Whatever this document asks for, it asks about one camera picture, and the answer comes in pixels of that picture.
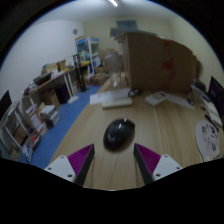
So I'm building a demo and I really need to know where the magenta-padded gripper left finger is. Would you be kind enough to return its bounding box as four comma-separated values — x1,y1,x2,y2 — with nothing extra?
44,143,96,188

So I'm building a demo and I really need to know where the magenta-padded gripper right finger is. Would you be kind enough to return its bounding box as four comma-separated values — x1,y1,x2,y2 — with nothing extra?
133,142,184,186

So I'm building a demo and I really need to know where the black computer mouse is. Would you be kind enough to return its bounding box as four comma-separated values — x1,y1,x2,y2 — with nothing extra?
102,117,136,151

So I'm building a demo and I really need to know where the round white printed mouse pad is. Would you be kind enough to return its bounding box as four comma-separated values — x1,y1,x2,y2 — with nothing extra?
194,119,223,163

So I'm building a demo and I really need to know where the low white book shelf unit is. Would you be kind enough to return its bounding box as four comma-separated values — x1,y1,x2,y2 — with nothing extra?
0,99,61,164

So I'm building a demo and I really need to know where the white flat desk device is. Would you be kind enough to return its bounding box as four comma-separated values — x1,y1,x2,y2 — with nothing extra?
144,90,168,108

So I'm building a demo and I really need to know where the small brown cardboard box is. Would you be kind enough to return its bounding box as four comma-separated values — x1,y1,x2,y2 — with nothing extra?
40,89,61,108

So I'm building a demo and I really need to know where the white keyboard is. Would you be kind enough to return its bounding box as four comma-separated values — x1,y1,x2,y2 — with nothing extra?
101,97,134,110

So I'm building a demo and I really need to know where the white paper sheet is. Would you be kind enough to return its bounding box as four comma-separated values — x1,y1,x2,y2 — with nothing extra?
88,87,132,106

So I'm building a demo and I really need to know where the wooden side desk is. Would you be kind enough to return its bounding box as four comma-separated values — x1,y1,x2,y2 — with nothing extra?
21,59,91,105

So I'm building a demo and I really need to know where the black monitor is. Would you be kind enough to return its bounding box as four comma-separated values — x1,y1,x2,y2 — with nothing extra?
0,89,13,122

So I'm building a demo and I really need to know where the black office chair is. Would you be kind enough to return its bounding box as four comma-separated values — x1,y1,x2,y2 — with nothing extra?
207,76,224,118

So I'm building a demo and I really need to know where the large brown cardboard box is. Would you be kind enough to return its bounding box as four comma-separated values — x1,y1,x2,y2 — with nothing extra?
122,30,198,95

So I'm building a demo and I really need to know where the blue and white storage rack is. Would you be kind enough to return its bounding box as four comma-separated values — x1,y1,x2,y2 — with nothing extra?
74,35,102,69

